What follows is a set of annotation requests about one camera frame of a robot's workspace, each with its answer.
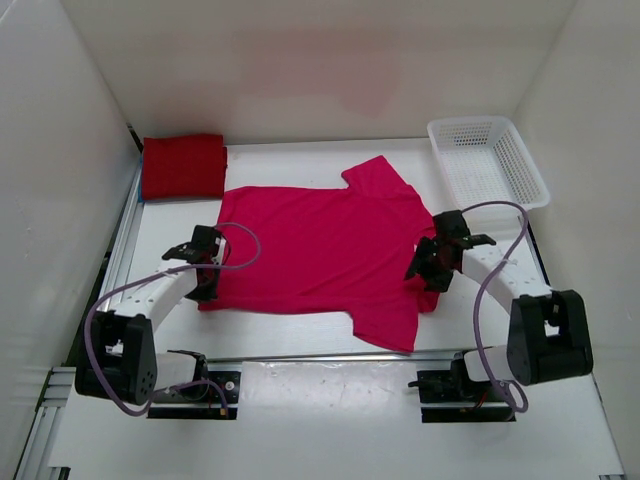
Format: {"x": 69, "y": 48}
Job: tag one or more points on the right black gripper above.
{"x": 427, "y": 267}

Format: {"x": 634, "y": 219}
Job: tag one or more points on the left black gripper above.
{"x": 206, "y": 282}

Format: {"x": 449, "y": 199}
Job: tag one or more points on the pink t shirt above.
{"x": 346, "y": 250}

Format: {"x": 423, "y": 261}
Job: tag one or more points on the dark red t shirt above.
{"x": 184, "y": 167}

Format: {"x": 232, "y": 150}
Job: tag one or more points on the blue t shirt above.
{"x": 140, "y": 180}

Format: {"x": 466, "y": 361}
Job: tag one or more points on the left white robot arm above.
{"x": 120, "y": 360}

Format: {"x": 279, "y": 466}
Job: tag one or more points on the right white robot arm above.
{"x": 548, "y": 336}

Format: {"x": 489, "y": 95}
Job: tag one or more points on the white plastic basket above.
{"x": 484, "y": 161}

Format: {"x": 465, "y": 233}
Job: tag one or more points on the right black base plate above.
{"x": 450, "y": 399}

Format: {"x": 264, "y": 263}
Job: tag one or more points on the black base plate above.
{"x": 450, "y": 399}
{"x": 203, "y": 403}

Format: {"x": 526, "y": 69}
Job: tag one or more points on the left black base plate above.
{"x": 203, "y": 403}

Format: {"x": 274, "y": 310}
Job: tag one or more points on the aluminium frame rail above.
{"x": 235, "y": 339}

